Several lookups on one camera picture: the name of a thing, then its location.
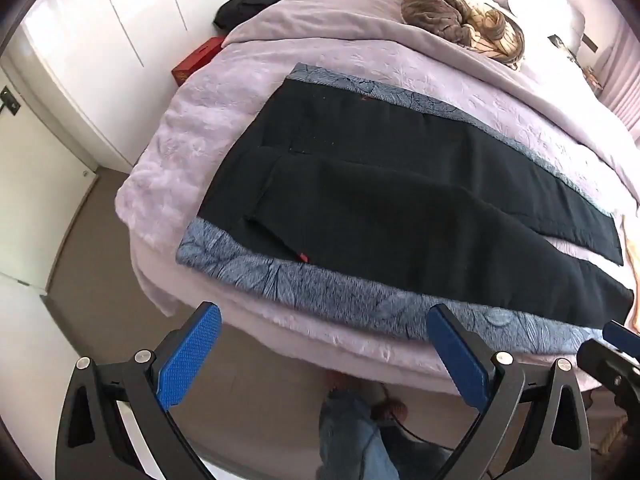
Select red box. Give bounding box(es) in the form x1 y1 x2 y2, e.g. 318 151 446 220
171 37 226 84

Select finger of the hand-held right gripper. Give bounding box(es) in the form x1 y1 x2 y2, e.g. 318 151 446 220
576 340 640 397
602 320 640 357

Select orange cloth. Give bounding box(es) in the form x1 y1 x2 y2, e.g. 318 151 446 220
621 280 640 332

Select black cable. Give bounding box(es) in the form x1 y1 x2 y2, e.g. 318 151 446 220
380 384 453 461

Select black pants with patterned trim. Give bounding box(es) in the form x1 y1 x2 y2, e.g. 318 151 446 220
176 62 635 348

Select grey-lilac duvet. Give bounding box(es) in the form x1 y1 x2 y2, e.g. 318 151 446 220
222 0 640 133

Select beige striped cloth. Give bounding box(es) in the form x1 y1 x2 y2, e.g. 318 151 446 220
465 5 526 71

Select white door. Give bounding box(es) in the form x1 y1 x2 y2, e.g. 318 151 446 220
0 52 98 291

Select black door latch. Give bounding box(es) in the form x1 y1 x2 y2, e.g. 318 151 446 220
0 86 22 117

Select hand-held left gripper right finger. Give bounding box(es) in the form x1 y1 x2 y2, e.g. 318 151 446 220
427 303 591 480

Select white pillow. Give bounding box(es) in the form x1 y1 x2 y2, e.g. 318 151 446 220
490 0 587 56

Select white wardrobe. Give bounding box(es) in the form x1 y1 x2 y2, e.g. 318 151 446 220
10 0 213 173

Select black bag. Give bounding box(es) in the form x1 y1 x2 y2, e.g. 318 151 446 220
214 0 287 31

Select pale curtain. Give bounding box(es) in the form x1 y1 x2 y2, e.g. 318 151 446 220
600 22 640 133

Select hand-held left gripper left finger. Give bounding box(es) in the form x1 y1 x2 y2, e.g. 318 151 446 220
55 302 222 480

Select person's leg in jeans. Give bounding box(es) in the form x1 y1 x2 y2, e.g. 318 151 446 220
319 389 451 480

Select person's shoe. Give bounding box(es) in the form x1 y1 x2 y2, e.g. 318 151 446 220
372 395 412 424

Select lilac embossed plush blanket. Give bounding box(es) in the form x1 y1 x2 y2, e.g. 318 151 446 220
115 35 640 396

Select brown fuzzy cloth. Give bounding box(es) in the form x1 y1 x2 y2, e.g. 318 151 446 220
401 0 482 44

